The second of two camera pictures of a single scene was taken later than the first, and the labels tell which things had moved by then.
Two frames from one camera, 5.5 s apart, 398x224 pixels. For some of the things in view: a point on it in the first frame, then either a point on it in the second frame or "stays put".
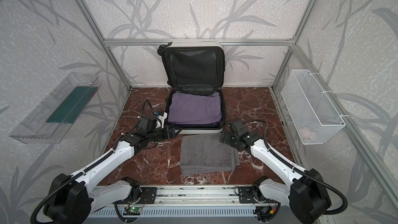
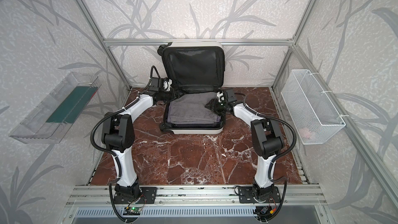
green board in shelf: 67,111 stays put
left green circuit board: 132,211 stays put
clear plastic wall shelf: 52,122 stays put
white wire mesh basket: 315,117 stays put
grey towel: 205,153 -> 189,108
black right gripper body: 226,136 -> 216,106
